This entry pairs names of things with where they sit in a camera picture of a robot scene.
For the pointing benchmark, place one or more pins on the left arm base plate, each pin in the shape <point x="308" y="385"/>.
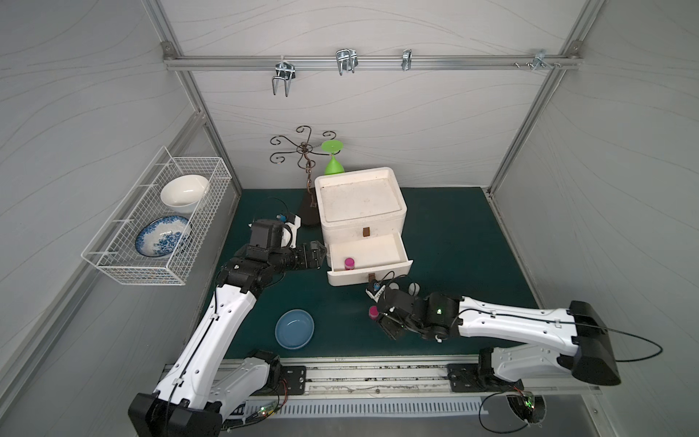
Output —
<point x="284" y="380"/>

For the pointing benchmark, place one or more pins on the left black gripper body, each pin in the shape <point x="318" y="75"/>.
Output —
<point x="308" y="255"/>

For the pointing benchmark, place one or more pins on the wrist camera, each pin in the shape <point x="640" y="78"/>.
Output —
<point x="290" y="229"/>
<point x="375" y="289"/>

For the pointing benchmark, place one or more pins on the white paint can right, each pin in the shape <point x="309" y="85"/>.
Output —
<point x="414" y="289"/>

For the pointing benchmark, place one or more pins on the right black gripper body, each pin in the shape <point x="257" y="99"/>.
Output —
<point x="388" y="315"/>

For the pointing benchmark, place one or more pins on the white bowl in basket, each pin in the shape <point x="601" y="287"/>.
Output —
<point x="183" y="194"/>

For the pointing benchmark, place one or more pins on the drawer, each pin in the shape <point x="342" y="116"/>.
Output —
<point x="375" y="256"/>

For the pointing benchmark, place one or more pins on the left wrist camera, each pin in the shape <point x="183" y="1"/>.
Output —
<point x="290" y="229"/>

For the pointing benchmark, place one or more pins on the brown metal cup rack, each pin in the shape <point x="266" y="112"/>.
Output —
<point x="308" y="211"/>

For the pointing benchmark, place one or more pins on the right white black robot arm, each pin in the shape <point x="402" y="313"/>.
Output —
<point x="574" y="340"/>

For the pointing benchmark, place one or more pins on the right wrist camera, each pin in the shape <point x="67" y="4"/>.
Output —
<point x="375" y="289"/>

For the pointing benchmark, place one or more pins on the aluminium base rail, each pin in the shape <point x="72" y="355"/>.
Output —
<point x="398" y="376"/>

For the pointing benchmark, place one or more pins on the green plastic wine glass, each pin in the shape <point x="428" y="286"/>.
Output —
<point x="333" y="148"/>

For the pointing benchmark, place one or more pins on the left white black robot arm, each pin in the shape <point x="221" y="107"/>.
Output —
<point x="186" y="402"/>

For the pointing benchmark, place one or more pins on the aluminium top rail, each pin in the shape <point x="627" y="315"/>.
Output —
<point x="366" y="63"/>

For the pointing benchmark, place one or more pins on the white wire basket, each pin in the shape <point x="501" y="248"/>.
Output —
<point x="112" y="251"/>

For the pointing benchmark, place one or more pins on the pink paint can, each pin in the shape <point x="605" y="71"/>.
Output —
<point x="374" y="313"/>
<point x="349" y="264"/>

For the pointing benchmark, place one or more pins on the white three-drawer cabinet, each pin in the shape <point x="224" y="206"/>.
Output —
<point x="360" y="204"/>

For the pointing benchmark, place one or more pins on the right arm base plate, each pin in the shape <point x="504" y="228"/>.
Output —
<point x="474" y="378"/>

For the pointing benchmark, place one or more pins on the plain blue bowl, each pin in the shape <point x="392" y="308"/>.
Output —
<point x="294" y="329"/>

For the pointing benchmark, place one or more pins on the blue patterned bowl in basket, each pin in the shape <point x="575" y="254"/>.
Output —
<point x="162" y="236"/>

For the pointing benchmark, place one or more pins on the metal hook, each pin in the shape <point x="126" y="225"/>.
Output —
<point x="539" y="61"/>
<point x="406" y="60"/>
<point x="284" y="74"/>
<point x="347" y="61"/>

